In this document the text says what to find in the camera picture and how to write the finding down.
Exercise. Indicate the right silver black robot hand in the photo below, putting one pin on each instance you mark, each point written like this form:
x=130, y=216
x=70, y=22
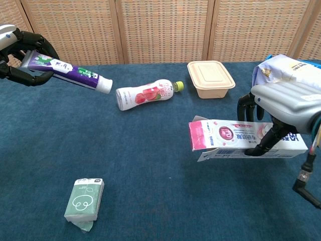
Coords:
x=288, y=103

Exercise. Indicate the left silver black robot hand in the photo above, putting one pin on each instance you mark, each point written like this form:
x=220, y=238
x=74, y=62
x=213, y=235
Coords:
x=32, y=39

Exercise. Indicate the purple white toothpaste tube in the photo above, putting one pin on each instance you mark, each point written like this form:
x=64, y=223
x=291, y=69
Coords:
x=75, y=72

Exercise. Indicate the white pink toothpaste box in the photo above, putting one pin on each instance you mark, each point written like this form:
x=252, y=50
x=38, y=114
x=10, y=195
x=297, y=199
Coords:
x=220, y=135

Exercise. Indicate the beige lidded food container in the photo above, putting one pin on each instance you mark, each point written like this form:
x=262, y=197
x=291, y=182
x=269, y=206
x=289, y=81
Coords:
x=210, y=75

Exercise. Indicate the white blue flour bag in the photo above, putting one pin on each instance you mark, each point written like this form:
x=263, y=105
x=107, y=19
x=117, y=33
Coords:
x=281, y=70

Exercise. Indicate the peach drink bottle green cap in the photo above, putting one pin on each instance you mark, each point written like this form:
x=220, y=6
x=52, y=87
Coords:
x=143, y=95

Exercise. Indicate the wooden rattan folding screen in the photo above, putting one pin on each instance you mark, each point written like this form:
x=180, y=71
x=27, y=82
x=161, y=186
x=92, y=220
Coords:
x=163, y=30

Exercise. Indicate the teal table cloth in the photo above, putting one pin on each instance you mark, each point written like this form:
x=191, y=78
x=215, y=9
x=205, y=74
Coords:
x=150, y=150

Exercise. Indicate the green pocket tissue pack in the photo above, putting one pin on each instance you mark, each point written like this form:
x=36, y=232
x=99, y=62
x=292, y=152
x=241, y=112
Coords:
x=82, y=200

